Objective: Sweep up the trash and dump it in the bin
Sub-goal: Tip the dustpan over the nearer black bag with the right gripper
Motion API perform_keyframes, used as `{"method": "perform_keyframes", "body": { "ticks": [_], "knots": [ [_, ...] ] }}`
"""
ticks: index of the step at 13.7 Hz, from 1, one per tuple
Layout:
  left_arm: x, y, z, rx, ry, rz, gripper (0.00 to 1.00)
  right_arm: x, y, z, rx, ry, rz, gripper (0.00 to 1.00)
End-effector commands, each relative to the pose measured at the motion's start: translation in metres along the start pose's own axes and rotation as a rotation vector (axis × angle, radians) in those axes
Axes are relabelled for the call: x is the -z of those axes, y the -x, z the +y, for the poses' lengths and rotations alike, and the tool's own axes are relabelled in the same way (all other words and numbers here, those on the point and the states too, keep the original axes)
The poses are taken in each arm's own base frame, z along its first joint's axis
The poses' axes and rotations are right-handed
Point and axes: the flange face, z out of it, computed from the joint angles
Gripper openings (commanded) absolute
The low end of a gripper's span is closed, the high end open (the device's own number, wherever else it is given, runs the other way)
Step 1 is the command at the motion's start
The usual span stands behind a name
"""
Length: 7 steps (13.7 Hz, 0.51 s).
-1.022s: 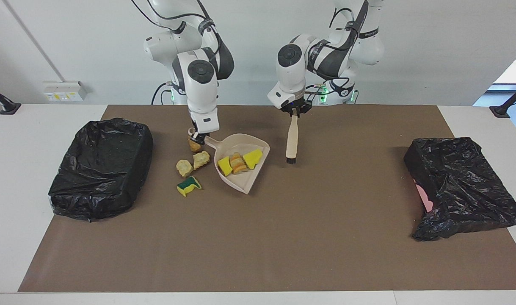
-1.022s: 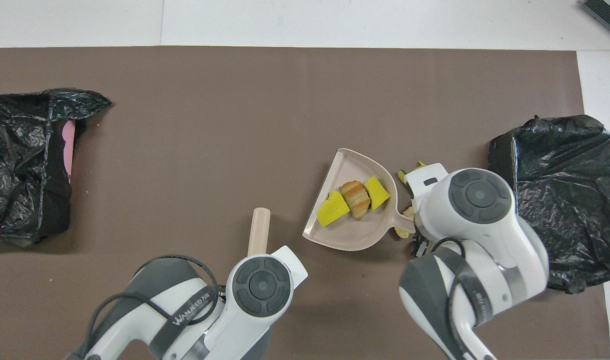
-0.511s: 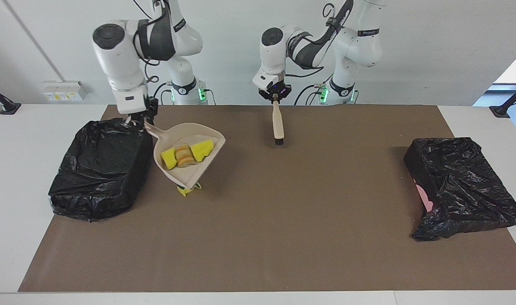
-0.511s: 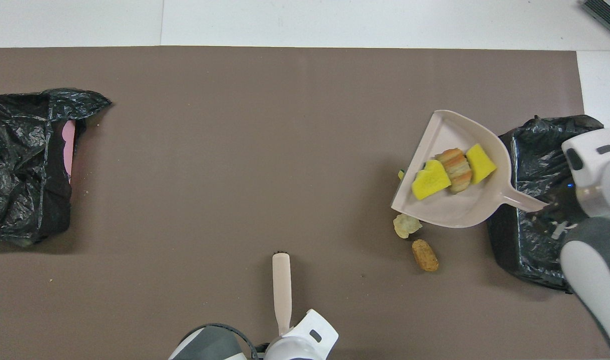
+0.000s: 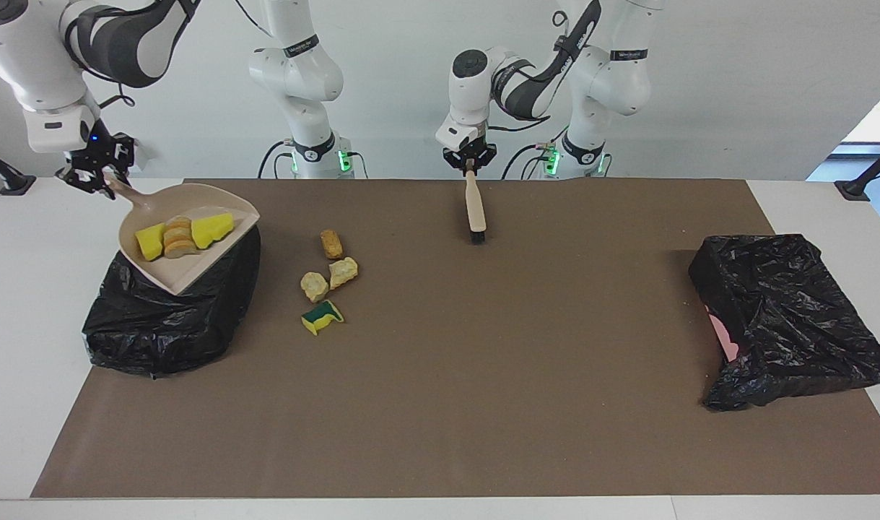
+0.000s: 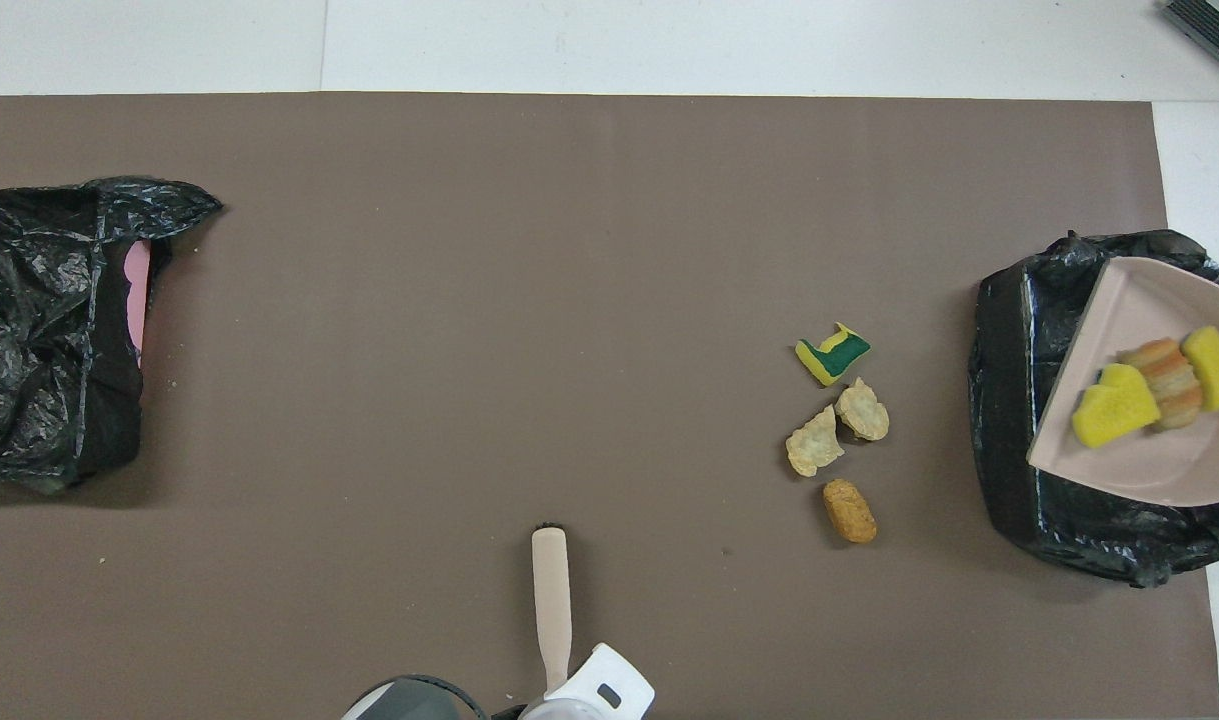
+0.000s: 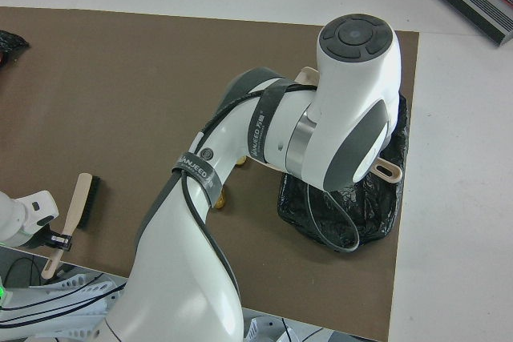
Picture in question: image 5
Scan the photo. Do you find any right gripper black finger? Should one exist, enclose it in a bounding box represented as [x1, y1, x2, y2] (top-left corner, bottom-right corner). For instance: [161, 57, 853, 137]
[58, 168, 114, 199]
[111, 134, 136, 174]

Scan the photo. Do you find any beige handled brush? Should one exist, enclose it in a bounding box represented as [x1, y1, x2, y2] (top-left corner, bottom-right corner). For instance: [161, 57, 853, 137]
[464, 168, 489, 243]

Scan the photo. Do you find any small yellow sponge piece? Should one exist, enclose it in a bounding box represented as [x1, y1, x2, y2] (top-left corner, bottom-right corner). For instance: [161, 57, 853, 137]
[134, 222, 167, 262]

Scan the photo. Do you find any orange striped sponge piece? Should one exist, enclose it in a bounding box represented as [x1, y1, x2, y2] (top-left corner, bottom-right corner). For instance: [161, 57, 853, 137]
[162, 216, 198, 259]

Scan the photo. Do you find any large yellow sponge piece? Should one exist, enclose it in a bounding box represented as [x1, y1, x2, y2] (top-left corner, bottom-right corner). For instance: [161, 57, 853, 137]
[191, 212, 235, 251]

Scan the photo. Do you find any beige plastic dustpan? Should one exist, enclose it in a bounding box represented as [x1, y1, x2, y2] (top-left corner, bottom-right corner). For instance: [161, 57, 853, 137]
[118, 177, 261, 296]

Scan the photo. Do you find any pale yellow foam chunk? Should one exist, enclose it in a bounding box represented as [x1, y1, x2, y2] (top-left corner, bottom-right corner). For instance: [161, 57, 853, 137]
[300, 272, 330, 303]
[328, 257, 359, 290]

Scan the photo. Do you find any green and yellow sponge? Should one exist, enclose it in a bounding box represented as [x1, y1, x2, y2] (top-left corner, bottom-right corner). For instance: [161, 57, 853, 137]
[300, 300, 344, 337]

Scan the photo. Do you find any open bin with black bag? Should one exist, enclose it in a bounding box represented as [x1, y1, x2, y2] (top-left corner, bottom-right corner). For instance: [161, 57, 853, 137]
[82, 220, 262, 378]

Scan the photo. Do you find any pink bin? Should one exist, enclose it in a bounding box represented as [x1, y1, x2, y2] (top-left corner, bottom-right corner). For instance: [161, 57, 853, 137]
[707, 307, 741, 362]

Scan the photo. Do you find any crumpled black trash bag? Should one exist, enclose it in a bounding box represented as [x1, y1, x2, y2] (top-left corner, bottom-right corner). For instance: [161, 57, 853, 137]
[688, 233, 880, 412]

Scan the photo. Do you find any brown table mat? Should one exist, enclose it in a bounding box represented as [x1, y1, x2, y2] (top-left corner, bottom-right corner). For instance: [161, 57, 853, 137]
[30, 178, 880, 499]

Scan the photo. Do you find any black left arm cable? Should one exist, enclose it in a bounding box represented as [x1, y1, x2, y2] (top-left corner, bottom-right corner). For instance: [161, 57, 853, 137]
[483, 7, 581, 134]

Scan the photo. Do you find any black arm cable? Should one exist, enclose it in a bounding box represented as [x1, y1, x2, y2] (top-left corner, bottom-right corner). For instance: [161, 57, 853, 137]
[97, 79, 136, 109]
[483, 7, 581, 134]

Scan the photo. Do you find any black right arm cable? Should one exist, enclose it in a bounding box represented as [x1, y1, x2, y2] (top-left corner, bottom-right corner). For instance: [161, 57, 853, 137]
[97, 79, 136, 109]

